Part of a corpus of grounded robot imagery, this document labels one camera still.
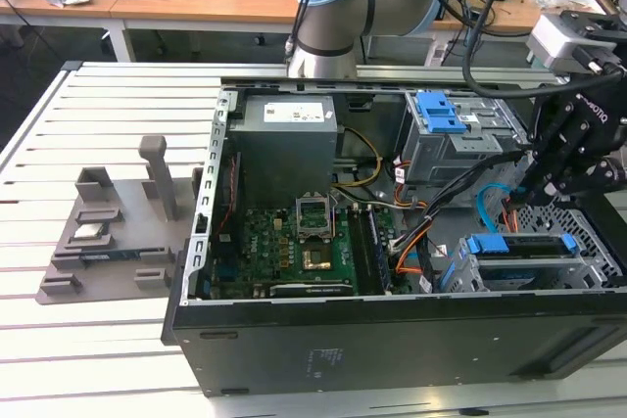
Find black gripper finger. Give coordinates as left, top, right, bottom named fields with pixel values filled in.
left=548, top=153, right=627, bottom=205
left=508, top=93, right=589, bottom=208

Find blue data wire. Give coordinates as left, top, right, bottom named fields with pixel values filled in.
left=477, top=183, right=528, bottom=229

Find hard disk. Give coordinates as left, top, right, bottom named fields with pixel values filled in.
left=439, top=234, right=577, bottom=291

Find grey metal disk bay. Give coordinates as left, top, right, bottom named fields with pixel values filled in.
left=438, top=234, right=613, bottom=293

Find grey metal drive cage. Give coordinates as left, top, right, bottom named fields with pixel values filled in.
left=399, top=89, right=533, bottom=185

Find blue plastic drive latch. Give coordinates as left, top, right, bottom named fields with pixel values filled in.
left=415, top=89, right=466, bottom=134

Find RAM stick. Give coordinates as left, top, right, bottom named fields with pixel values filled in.
left=77, top=251, right=143, bottom=263
left=367, top=210, right=396, bottom=292

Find black RAM slot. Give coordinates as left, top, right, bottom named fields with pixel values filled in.
left=347, top=208, right=376, bottom=295

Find metal socket cover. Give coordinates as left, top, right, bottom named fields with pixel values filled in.
left=295, top=196, right=332, bottom=243

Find CPU socket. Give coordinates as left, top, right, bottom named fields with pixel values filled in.
left=302, top=248, right=335, bottom=273

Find grey power supply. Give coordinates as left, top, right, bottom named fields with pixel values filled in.
left=228, top=94, right=340, bottom=195

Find black graphics card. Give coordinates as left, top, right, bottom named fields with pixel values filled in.
left=254, top=282, right=355, bottom=299

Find black PC case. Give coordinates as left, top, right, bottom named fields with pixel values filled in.
left=161, top=75, right=627, bottom=397

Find green motherboard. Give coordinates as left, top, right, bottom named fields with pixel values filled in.
left=213, top=206, right=409, bottom=298

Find wooden desk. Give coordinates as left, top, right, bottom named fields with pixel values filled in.
left=0, top=0, right=627, bottom=65

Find grey parts rack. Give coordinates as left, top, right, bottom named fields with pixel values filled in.
left=36, top=136, right=205, bottom=306

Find silver CPU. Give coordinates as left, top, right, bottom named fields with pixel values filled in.
left=75, top=224, right=108, bottom=242

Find orange power wire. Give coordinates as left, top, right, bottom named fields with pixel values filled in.
left=500, top=195, right=521, bottom=232

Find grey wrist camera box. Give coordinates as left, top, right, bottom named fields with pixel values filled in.
left=526, top=9, right=627, bottom=74

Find black cable bundle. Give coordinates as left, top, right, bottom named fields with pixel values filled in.
left=391, top=151, right=533, bottom=255

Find thick black cable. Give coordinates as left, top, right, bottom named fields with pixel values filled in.
left=462, top=0, right=564, bottom=99

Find yellow wires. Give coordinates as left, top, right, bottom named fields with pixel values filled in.
left=332, top=126, right=383, bottom=189

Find orange wire loop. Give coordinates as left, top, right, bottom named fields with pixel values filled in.
left=394, top=237, right=428, bottom=276

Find wire locking lever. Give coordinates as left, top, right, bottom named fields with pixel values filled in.
left=328, top=191, right=340, bottom=239

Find thin black cable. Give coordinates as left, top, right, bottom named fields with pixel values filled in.
left=283, top=0, right=355, bottom=56

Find red twisted wire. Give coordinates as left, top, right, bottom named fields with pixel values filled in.
left=219, top=153, right=243, bottom=239

